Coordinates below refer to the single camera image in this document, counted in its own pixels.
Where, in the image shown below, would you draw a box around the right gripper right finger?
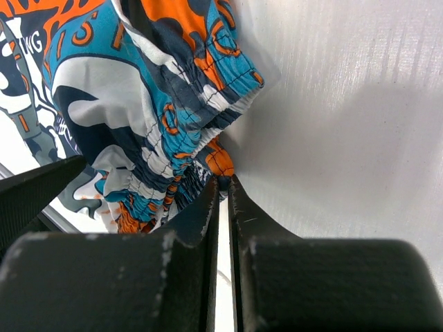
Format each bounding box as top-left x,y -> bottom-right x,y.
228,177 -> 442,331

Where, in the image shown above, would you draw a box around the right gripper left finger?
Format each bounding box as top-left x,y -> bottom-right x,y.
1,178 -> 219,331

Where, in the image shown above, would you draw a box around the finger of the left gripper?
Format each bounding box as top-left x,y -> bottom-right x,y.
1,156 -> 87,249

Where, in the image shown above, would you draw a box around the patterned blue orange shorts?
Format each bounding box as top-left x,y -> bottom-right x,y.
1,1 -> 264,233

